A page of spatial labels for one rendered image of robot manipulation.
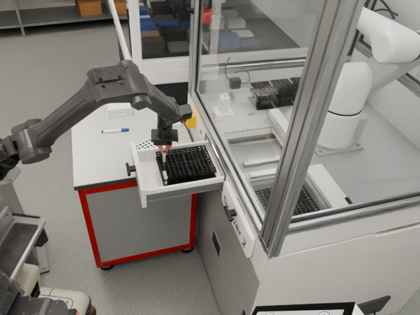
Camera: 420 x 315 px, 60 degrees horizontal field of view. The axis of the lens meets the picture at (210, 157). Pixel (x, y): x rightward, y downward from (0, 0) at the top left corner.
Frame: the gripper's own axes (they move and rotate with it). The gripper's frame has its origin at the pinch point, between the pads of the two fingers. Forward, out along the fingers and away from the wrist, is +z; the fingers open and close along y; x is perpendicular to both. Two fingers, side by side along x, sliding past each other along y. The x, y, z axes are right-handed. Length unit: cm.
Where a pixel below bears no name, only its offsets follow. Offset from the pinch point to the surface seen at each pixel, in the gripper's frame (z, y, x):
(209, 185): 10.4, -18.2, 8.8
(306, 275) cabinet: 19, -51, 46
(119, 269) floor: 99, 24, -5
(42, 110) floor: 110, 103, -170
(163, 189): 9.1, 0.3, 11.9
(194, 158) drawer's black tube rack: 8.1, -12.9, -4.6
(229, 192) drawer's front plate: 3.9, -24.4, 18.1
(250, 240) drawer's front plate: 3.8, -28.3, 39.8
